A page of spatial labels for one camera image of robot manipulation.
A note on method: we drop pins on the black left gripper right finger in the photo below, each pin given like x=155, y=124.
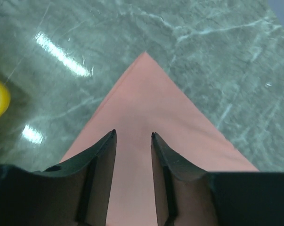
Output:
x=186, y=195

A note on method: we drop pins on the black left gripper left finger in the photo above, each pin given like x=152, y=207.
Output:
x=75, y=192

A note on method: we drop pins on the pink t shirt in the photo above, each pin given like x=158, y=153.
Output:
x=143, y=101

